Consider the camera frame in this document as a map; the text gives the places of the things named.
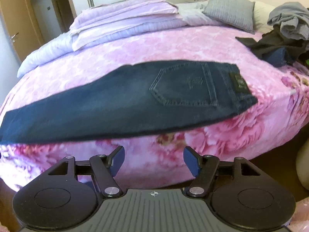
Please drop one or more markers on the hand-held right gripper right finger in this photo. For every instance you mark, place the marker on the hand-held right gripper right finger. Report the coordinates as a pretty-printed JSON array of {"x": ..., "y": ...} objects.
[{"x": 190, "y": 161}]

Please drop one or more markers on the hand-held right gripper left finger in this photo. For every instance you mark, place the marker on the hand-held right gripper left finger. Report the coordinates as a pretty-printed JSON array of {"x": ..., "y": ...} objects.
[{"x": 118, "y": 161}]

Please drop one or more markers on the dark blue denim pants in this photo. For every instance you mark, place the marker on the dark blue denim pants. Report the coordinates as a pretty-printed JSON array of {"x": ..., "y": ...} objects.
[{"x": 108, "y": 104}]

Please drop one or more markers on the cream round cushion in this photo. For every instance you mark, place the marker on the cream round cushion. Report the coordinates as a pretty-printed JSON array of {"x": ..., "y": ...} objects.
[{"x": 303, "y": 166}]

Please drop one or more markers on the pink floral blanket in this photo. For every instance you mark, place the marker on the pink floral blanket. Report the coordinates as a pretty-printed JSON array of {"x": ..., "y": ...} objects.
[{"x": 149, "y": 46}]

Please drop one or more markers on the pale lavender duvet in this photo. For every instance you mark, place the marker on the pale lavender duvet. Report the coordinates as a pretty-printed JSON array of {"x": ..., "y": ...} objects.
[{"x": 48, "y": 55}]

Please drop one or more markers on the folded blue garment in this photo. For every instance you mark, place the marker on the folded blue garment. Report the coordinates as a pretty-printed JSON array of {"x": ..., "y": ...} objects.
[{"x": 277, "y": 56}]

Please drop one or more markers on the black garment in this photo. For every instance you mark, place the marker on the black garment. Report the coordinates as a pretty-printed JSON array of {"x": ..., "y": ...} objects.
[{"x": 268, "y": 44}]

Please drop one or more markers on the crumpled white cloth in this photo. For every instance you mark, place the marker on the crumpled white cloth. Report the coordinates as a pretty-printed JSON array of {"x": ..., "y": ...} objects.
[{"x": 193, "y": 12}]

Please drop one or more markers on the grey ribbed pillow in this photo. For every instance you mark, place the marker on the grey ribbed pillow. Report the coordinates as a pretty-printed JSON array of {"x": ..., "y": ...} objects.
[{"x": 229, "y": 11}]

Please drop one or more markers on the white pillow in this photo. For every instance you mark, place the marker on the white pillow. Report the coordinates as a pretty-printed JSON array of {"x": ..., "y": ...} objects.
[{"x": 262, "y": 14}]

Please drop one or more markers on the crumpled grey garment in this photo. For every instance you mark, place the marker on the crumpled grey garment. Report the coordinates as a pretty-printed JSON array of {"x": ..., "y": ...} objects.
[{"x": 289, "y": 19}]

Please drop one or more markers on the wooden door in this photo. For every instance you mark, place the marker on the wooden door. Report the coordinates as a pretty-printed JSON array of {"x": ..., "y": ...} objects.
[{"x": 17, "y": 12}]

